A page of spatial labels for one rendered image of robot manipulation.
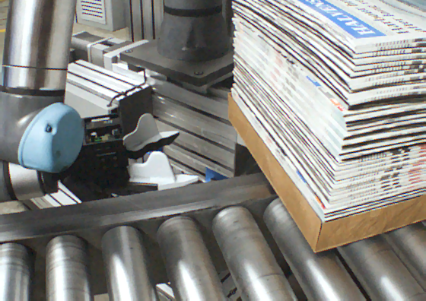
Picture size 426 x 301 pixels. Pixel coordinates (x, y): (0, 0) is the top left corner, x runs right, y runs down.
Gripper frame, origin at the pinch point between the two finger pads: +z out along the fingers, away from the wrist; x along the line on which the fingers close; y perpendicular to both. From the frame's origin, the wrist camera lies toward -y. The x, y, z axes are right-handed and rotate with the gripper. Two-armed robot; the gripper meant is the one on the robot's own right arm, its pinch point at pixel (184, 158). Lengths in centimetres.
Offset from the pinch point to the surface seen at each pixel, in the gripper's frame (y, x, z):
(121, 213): 3.3, -12.7, -10.5
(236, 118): 5.9, -0.7, 7.5
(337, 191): 11.5, -24.5, 8.8
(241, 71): 12.7, 0.4, 8.3
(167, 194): 3.3, -10.9, -4.6
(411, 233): 3.3, -26.0, 20.2
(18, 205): -79, 92, -53
